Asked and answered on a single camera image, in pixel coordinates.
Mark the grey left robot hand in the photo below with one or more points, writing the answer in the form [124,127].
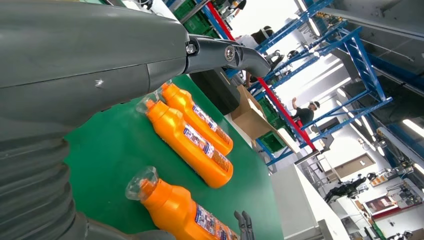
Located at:
[82,49]

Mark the orange detergent bottle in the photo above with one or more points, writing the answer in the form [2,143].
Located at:
[172,208]
[180,99]
[179,139]

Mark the black humanoid robot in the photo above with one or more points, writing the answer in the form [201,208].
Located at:
[344,189]

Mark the brown cardboard box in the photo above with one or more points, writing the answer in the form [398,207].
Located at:
[248,119]

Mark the red rack beam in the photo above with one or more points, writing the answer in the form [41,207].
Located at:
[281,109]

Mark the person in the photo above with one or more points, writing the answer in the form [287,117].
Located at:
[256,38]
[304,114]

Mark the black zip case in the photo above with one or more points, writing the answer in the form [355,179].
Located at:
[215,92]

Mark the ceiling light tube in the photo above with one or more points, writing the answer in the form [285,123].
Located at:
[414,128]

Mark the blue shelving rack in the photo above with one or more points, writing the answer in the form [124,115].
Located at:
[361,63]

